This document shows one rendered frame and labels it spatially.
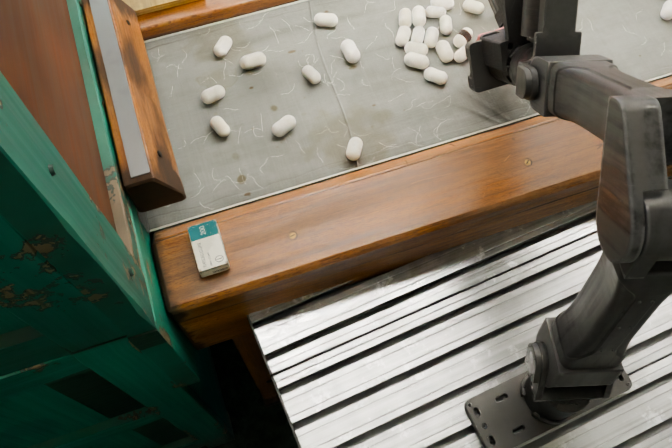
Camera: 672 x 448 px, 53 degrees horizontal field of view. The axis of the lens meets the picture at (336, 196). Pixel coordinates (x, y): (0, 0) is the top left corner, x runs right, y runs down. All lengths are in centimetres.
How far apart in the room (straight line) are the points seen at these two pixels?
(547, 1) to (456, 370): 45
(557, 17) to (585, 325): 33
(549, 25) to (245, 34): 45
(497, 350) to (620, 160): 42
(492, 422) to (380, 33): 55
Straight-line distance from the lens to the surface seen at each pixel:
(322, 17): 101
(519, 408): 88
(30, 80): 60
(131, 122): 82
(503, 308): 92
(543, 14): 80
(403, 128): 93
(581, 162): 92
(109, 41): 90
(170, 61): 102
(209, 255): 80
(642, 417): 94
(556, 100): 72
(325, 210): 84
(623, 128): 54
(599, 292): 65
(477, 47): 90
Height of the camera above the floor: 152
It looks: 63 degrees down
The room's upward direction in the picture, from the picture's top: straight up
